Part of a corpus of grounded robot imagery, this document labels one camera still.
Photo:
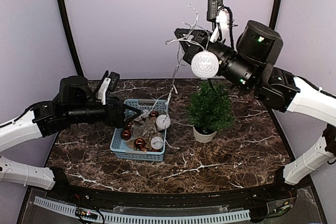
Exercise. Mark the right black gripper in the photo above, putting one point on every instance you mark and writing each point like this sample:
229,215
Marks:
190,49

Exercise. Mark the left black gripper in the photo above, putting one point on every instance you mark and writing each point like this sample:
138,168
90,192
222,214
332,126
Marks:
118,121

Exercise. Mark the white woven ball light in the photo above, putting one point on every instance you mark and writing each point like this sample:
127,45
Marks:
163,122
157,142
205,65

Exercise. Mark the small green christmas tree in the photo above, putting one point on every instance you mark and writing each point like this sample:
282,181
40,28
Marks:
210,108

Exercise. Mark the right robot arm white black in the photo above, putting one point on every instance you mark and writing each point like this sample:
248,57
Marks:
250,67

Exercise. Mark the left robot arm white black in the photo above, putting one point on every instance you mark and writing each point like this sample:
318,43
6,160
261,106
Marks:
75,103

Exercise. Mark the white textured tree pot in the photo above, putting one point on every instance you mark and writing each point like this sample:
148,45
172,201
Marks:
201,137

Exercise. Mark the light blue plastic basket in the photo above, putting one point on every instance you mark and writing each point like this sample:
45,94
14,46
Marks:
119,146

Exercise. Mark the burlap ribbon bow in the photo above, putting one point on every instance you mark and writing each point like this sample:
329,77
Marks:
130,144

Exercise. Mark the small circuit board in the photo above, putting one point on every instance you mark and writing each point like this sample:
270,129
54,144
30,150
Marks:
85,214

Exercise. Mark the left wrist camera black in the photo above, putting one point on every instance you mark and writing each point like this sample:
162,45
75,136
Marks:
114,79

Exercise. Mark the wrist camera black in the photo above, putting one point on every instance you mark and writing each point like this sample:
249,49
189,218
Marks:
212,9
114,79

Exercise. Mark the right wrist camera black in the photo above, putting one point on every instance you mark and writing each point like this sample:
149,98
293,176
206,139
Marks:
212,9

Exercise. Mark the left black frame post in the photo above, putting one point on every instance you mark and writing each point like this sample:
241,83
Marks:
69,37

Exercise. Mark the white slotted cable duct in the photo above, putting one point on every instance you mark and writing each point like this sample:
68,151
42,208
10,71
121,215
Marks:
142,215

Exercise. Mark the black front rail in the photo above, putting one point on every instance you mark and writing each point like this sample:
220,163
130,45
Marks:
249,197

